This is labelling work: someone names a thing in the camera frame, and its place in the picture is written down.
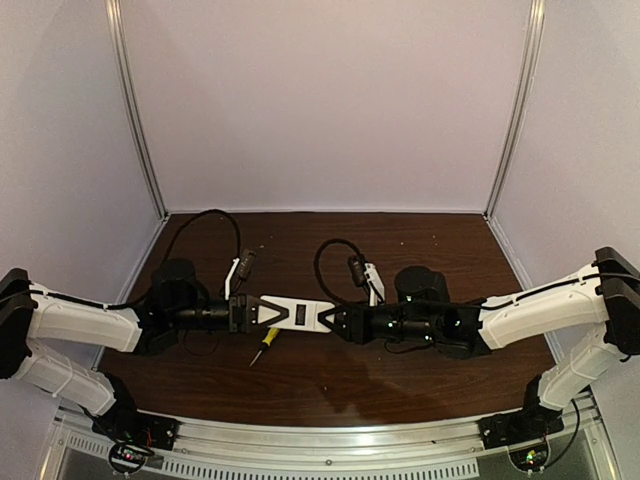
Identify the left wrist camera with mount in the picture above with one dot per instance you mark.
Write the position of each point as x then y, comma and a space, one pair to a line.
238, 273

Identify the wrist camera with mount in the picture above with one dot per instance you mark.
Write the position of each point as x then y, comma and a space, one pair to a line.
365, 275
238, 273

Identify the left aluminium frame post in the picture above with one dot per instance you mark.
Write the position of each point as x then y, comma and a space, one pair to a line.
118, 39

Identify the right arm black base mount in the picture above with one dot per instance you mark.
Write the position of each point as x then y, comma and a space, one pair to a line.
525, 432

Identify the white red remote control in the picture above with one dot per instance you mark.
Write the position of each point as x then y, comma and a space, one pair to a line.
303, 315

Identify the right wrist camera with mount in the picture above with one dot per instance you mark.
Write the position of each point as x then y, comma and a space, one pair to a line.
365, 275

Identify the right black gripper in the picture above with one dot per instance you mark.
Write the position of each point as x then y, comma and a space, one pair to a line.
358, 323

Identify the aluminium frame post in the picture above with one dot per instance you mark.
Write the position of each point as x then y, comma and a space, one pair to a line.
529, 62
118, 39

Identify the right aluminium frame post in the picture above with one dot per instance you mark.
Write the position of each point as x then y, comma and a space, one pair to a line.
529, 62

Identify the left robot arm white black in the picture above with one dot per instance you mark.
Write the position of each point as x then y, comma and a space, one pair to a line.
176, 301

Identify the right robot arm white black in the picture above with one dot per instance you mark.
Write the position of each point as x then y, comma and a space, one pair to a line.
603, 295

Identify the yellow handled screwdriver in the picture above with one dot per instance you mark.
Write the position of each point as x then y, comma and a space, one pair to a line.
265, 344

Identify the front aluminium rail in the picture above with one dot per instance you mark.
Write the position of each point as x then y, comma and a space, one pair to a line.
450, 449

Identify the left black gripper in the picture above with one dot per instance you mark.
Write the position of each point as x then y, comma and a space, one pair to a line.
235, 313

